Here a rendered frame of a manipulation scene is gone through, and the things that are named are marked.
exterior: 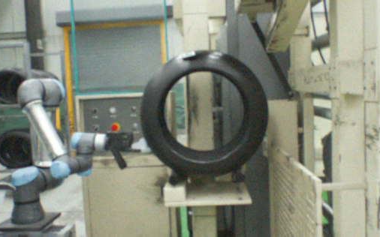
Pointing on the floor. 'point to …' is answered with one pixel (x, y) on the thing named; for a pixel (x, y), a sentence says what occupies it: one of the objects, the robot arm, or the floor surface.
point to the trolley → (2, 145)
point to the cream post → (199, 106)
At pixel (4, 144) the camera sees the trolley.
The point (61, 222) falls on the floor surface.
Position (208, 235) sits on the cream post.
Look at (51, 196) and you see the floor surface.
